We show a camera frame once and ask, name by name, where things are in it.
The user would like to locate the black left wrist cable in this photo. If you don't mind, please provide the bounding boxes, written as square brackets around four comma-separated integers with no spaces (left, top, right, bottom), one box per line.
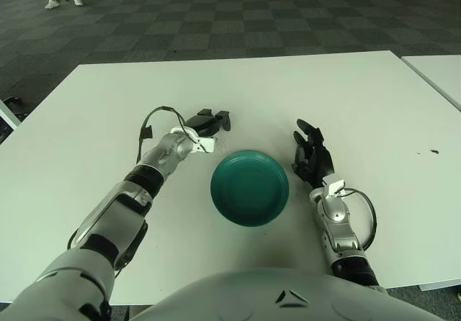
[135,105,202,166]

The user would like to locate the green round plate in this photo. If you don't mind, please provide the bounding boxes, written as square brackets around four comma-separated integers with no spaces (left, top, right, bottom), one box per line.
[210,150,290,227]

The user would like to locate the grey robot torso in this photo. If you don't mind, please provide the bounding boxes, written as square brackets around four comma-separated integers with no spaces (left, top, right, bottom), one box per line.
[133,267,447,321]

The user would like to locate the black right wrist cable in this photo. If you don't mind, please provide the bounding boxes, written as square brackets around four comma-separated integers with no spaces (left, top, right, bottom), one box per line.
[344,187,378,250]

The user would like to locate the white side table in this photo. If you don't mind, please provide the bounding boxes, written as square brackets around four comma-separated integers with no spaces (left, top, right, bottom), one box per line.
[400,54,461,112]

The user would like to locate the white desk edge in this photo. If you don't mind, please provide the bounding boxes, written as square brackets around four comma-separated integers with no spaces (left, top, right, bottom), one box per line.
[0,99,22,131]

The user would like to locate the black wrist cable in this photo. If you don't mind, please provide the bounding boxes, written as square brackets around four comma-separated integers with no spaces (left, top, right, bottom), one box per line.
[135,105,202,166]
[344,187,378,250]

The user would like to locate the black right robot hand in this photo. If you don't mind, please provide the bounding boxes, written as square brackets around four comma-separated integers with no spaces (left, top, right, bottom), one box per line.
[291,118,335,187]

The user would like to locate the black wheeled base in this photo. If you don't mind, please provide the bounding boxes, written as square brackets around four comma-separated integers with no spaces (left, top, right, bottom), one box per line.
[1,96,24,120]

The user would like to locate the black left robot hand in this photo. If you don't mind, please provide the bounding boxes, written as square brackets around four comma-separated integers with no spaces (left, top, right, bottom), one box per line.
[183,108,232,137]

